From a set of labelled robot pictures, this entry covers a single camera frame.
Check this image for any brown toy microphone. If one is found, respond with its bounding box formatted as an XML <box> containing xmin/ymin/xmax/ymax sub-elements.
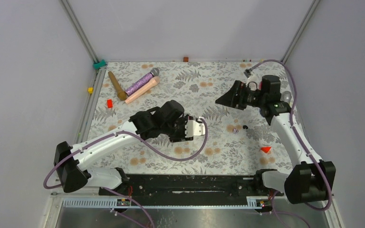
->
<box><xmin>108</xmin><ymin>71</ymin><xmax>128</xmax><ymax>101</ymax></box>

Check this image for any pink toy microphone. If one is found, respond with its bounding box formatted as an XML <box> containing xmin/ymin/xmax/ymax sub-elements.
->
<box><xmin>125</xmin><ymin>76</ymin><xmax>160</xmax><ymax>104</ymax></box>

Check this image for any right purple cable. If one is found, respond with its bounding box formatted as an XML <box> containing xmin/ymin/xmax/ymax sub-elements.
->
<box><xmin>250</xmin><ymin>59</ymin><xmax>333</xmax><ymax>211</ymax></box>

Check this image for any yellow small block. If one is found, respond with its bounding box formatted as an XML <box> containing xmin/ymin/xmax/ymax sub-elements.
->
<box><xmin>87</xmin><ymin>87</ymin><xmax>94</xmax><ymax>94</ymax></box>

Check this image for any silver toy microphone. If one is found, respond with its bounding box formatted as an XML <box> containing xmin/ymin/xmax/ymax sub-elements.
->
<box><xmin>281</xmin><ymin>91</ymin><xmax>292</xmax><ymax>104</ymax></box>

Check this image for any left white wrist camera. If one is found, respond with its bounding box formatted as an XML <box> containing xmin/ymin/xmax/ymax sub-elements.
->
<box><xmin>185</xmin><ymin>116</ymin><xmax>206</xmax><ymax>138</ymax></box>

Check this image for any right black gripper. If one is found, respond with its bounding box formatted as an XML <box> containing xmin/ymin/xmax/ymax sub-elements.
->
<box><xmin>215</xmin><ymin>80</ymin><xmax>267</xmax><ymax>111</ymax></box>

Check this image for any purple cable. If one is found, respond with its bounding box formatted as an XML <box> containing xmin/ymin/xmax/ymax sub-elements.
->
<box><xmin>250</xmin><ymin>59</ymin><xmax>333</xmax><ymax>211</ymax></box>
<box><xmin>43</xmin><ymin>118</ymin><xmax>208</xmax><ymax>190</ymax></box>

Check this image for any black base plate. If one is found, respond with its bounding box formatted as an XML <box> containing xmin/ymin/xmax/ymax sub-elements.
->
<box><xmin>114</xmin><ymin>174</ymin><xmax>274</xmax><ymax>206</ymax></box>

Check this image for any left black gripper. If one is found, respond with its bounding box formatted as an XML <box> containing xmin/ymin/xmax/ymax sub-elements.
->
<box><xmin>163</xmin><ymin>116</ymin><xmax>194</xmax><ymax>142</ymax></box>

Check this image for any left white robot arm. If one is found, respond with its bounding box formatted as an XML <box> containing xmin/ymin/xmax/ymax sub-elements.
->
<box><xmin>54</xmin><ymin>100</ymin><xmax>207</xmax><ymax>195</ymax></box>

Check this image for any teal corner bracket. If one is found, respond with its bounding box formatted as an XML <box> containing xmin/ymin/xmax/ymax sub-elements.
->
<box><xmin>93</xmin><ymin>59</ymin><xmax>107</xmax><ymax>70</ymax></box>

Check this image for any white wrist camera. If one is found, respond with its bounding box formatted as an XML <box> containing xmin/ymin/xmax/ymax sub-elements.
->
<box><xmin>185</xmin><ymin>116</ymin><xmax>206</xmax><ymax>138</ymax></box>
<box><xmin>244</xmin><ymin>68</ymin><xmax>257</xmax><ymax>85</ymax></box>

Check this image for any red triangle block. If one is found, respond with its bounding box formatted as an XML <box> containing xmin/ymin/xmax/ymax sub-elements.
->
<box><xmin>260</xmin><ymin>146</ymin><xmax>272</xmax><ymax>154</ymax></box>

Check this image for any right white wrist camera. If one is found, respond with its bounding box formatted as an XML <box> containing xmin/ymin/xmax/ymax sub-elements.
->
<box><xmin>244</xmin><ymin>68</ymin><xmax>257</xmax><ymax>85</ymax></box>

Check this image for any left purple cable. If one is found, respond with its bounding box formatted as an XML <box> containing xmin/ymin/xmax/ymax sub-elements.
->
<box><xmin>43</xmin><ymin>118</ymin><xmax>208</xmax><ymax>190</ymax></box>

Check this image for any red small block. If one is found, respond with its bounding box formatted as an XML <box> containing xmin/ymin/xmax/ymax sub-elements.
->
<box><xmin>106</xmin><ymin>99</ymin><xmax>113</xmax><ymax>109</ymax></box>

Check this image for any purple glitter toy microphone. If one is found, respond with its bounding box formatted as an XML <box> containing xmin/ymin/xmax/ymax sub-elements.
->
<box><xmin>125</xmin><ymin>67</ymin><xmax>160</xmax><ymax>96</ymax></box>

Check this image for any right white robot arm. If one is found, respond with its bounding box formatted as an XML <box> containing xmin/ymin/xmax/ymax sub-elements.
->
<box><xmin>215</xmin><ymin>75</ymin><xmax>336</xmax><ymax>209</ymax></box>

